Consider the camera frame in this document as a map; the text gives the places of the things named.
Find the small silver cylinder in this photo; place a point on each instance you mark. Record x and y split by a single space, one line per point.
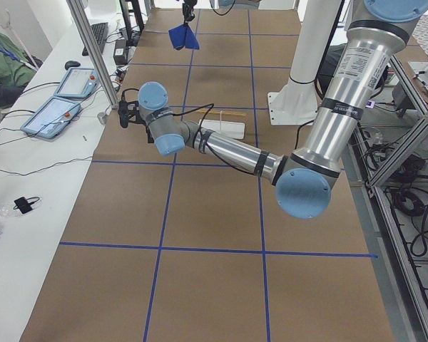
102 118

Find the small black device with cable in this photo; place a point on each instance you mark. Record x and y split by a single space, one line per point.
26 204

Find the far teach pendant tablet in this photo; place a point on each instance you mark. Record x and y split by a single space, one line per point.
78 83

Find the black keyboard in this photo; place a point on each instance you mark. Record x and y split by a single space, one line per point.
100 32

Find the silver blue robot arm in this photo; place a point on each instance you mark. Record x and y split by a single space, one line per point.
220 7
303 180

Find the black power adapter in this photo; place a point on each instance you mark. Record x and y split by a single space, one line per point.
120 53

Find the person in green shirt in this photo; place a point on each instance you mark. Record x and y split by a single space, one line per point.
17 68

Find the near teach pendant tablet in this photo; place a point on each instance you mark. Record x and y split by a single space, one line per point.
51 118

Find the white towel rack base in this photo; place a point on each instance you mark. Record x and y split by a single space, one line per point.
230 129

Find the aluminium frame post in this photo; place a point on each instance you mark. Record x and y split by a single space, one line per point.
89 41

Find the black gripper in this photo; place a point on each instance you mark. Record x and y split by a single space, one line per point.
188 8

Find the teach pendant tablet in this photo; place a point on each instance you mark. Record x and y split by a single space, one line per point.
51 118
78 83

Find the person in grey shirt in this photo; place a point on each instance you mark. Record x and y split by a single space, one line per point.
329 66

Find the black computer mouse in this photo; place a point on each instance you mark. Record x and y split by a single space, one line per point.
71 64

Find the left wooden rack rod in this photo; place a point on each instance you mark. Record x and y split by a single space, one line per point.
221 112

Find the blue microfiber towel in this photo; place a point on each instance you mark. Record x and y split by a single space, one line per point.
182 36

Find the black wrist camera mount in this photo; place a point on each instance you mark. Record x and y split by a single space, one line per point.
129 113

